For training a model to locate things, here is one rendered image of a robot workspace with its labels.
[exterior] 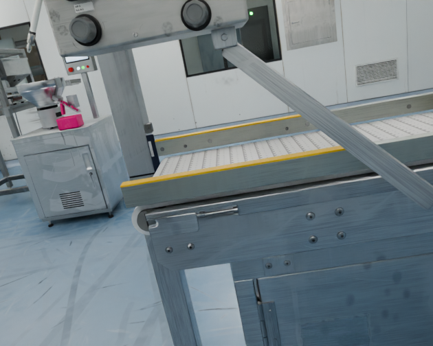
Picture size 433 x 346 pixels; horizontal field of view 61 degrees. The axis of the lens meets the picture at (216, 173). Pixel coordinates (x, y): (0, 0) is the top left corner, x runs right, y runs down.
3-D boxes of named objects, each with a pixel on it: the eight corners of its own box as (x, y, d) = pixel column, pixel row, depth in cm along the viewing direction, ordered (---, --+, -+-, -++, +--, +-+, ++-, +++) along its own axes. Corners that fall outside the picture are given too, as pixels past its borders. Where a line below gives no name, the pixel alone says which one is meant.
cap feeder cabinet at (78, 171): (40, 230, 301) (8, 140, 278) (70, 202, 355) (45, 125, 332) (115, 219, 295) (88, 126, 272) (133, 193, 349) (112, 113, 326)
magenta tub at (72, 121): (58, 131, 277) (55, 119, 274) (65, 128, 288) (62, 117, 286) (78, 127, 276) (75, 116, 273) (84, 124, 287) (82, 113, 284)
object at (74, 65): (80, 121, 310) (57, 44, 291) (84, 119, 320) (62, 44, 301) (106, 117, 308) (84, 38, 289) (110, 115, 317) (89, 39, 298)
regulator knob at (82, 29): (69, 48, 40) (56, 3, 38) (76, 49, 42) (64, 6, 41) (98, 42, 40) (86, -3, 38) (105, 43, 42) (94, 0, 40)
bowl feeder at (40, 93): (23, 135, 293) (6, 87, 282) (45, 126, 327) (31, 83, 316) (81, 125, 288) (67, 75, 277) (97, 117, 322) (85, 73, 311)
